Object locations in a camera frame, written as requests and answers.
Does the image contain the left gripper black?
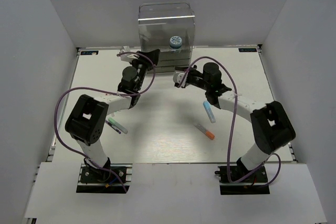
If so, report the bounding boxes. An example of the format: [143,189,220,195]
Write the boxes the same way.
[129,49,160,92]

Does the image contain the blue white patterned jar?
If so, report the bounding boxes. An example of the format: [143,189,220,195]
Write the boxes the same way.
[169,36,183,51]

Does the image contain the clear acrylic drawer organizer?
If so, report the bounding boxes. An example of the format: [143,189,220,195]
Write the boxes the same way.
[138,2,195,73]

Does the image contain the blue capped glue tube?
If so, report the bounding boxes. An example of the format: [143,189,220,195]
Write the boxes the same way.
[203,101,216,123]

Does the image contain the orange capped glue tube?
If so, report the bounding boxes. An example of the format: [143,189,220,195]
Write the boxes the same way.
[194,123,215,140]

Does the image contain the green capped glue tube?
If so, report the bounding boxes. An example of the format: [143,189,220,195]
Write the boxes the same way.
[108,118,128,134]

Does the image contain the purple pen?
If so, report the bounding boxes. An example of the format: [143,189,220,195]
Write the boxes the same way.
[105,120,121,134]

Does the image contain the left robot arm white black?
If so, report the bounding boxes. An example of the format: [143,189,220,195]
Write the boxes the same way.
[65,49,160,182]

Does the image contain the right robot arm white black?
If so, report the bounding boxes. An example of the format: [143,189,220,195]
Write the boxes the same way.
[173,62,296,182]

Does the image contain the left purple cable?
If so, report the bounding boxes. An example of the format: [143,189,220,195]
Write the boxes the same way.
[54,52,157,193]

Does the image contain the purple cable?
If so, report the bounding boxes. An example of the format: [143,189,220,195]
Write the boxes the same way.
[186,56,281,184]
[54,52,157,193]

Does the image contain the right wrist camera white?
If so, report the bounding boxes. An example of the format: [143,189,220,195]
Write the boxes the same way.
[173,71,188,87]

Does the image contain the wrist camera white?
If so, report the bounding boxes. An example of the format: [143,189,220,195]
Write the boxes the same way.
[117,46,137,62]
[173,71,188,87]

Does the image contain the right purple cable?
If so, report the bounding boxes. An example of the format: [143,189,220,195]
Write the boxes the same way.
[186,56,281,184]

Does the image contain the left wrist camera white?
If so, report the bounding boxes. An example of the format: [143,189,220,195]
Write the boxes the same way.
[117,46,137,62]

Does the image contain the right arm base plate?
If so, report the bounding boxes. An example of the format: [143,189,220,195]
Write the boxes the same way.
[214,166,270,196]

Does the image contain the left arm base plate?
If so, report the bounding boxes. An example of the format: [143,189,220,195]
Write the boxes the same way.
[76,164,133,194]

